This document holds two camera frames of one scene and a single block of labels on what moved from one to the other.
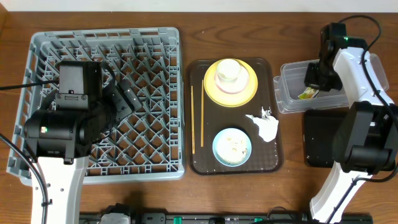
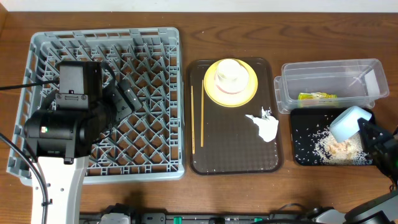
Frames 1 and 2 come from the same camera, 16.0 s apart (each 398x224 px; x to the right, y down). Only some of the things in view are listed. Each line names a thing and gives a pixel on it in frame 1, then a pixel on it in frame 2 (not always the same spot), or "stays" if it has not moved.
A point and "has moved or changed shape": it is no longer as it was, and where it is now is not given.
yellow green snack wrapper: [308, 93] has moved or changed shape
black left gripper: [123, 99] stays
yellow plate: [223, 99] stays
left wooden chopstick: [193, 124] stays
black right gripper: [311, 80] to [382, 149]
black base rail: [153, 218] stays
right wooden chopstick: [202, 116] stays
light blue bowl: [232, 147] has moved or changed shape
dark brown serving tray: [206, 119] stays
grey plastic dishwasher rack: [149, 144] stays
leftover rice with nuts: [232, 147] to [326, 150]
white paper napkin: [267, 124] stays
